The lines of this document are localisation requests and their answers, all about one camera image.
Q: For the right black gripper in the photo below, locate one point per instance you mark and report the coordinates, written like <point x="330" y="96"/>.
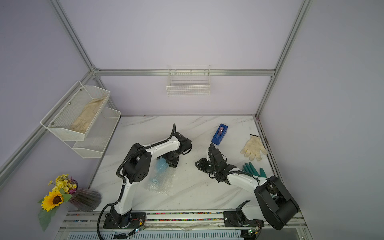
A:
<point x="202" y="165"/>

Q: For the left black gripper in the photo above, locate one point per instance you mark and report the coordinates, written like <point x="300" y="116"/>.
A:
<point x="172" y="164"/>

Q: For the blue plastic wine glass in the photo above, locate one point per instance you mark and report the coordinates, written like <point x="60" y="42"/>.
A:
<point x="163" y="178"/>

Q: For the clear bubble wrap sheet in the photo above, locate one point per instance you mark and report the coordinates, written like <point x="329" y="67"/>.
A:
<point x="149" y="185"/>

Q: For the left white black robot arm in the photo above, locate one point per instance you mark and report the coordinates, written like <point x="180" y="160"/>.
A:
<point x="135" y="168"/>

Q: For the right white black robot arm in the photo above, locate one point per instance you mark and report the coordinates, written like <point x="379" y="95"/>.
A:
<point x="275" y="205"/>

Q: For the blue tape dispenser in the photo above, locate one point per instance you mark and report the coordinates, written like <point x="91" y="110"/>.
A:
<point x="220" y="134"/>

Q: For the green rubber glove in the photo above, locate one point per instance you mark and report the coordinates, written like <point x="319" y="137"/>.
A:
<point x="249" y="168"/>

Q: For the white cotton work glove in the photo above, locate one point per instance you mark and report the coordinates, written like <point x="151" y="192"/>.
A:
<point x="254" y="148"/>

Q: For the dark ribbed glass vase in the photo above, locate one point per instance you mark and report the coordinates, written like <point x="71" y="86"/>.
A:
<point x="86" y="200"/>

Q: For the beige glove in shelf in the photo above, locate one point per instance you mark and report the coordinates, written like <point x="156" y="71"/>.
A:
<point x="84" y="120"/>

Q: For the white two-tier mesh shelf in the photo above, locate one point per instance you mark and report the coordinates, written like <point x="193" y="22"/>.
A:
<point x="94" y="142"/>

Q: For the artificial sunflower bouquet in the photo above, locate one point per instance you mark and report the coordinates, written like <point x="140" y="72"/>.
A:
<point x="64" y="187"/>

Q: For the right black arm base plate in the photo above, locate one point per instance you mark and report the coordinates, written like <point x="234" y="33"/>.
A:
<point x="238" y="219"/>

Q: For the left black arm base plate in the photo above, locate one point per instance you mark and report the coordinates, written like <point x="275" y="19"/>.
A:
<point x="133" y="221"/>

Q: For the white wire wall basket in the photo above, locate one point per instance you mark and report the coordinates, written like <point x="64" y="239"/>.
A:
<point x="188" y="80"/>

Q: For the aluminium front rail frame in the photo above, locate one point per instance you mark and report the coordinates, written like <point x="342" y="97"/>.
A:
<point x="178" y="225"/>

